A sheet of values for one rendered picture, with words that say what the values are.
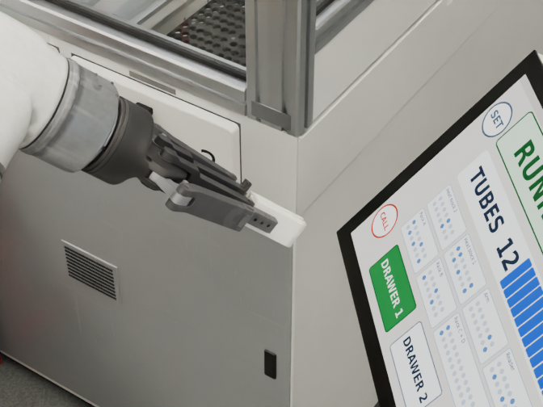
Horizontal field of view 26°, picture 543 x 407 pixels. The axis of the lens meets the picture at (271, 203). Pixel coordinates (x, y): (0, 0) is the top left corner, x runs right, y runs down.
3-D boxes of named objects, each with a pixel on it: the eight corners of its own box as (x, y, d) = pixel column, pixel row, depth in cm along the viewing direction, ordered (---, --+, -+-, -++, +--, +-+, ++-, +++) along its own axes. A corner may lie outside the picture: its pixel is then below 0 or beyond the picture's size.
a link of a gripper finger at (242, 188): (136, 172, 108) (133, 164, 109) (229, 217, 114) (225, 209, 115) (160, 139, 107) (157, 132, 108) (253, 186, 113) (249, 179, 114)
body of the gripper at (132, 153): (128, 119, 100) (213, 164, 105) (111, 77, 107) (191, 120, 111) (80, 186, 102) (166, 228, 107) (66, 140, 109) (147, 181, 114)
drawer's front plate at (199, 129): (233, 193, 162) (232, 131, 154) (72, 120, 173) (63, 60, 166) (241, 186, 163) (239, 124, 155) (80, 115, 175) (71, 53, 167)
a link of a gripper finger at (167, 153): (162, 143, 106) (165, 150, 105) (258, 194, 112) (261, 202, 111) (138, 176, 107) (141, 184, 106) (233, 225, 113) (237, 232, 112)
